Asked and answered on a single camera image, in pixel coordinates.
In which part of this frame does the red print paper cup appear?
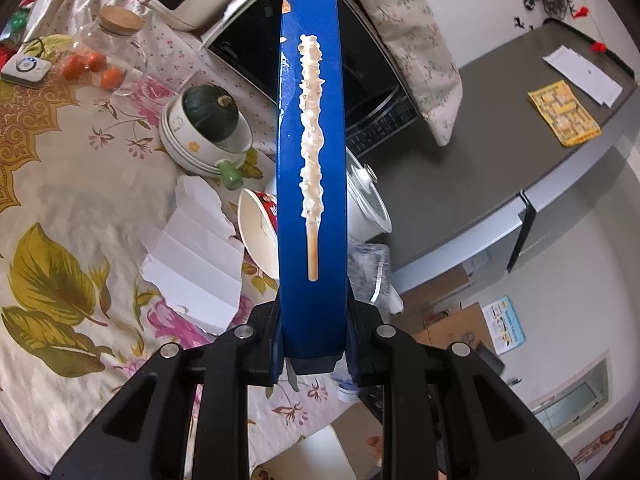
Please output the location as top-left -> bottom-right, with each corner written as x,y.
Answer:
237,187 -> 281,281

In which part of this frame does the glass jar with wooden lid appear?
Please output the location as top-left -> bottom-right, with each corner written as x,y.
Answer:
75,5 -> 146,61

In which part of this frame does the white electric pot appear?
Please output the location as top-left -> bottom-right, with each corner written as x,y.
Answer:
345,147 -> 393,241

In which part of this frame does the blue snack box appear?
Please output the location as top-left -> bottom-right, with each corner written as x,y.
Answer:
276,0 -> 348,375

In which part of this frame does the white bowl with green handle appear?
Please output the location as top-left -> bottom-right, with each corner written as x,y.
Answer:
159,110 -> 247,191

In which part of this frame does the cardboard box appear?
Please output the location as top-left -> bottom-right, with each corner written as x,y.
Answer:
411,302 -> 505,368

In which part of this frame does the small white device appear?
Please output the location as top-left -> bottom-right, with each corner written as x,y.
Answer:
0,54 -> 51,81

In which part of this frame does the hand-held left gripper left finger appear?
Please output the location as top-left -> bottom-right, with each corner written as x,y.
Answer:
50,302 -> 281,480

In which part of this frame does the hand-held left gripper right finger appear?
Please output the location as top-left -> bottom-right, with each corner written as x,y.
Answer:
345,300 -> 581,480

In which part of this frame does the torn white folded paper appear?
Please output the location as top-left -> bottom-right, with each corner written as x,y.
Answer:
140,176 -> 246,336

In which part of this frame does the floral cloth cover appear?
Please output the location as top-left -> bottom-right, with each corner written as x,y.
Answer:
332,0 -> 462,147

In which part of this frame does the dark green squash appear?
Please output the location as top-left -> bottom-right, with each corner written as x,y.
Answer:
181,85 -> 240,143

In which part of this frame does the floral tablecloth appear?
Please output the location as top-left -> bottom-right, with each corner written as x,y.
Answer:
0,0 -> 386,480

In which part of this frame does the white envelope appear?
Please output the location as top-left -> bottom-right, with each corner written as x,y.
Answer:
542,45 -> 623,108

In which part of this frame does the white floral bowl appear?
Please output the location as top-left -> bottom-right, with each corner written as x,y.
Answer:
167,94 -> 253,158

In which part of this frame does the clear plastic bottle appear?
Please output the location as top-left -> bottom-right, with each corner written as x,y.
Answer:
347,242 -> 403,313

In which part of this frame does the yellow leaflet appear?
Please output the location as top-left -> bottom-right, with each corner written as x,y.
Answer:
527,81 -> 602,148

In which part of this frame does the grey refrigerator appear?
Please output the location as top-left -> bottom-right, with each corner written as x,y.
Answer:
390,19 -> 640,301

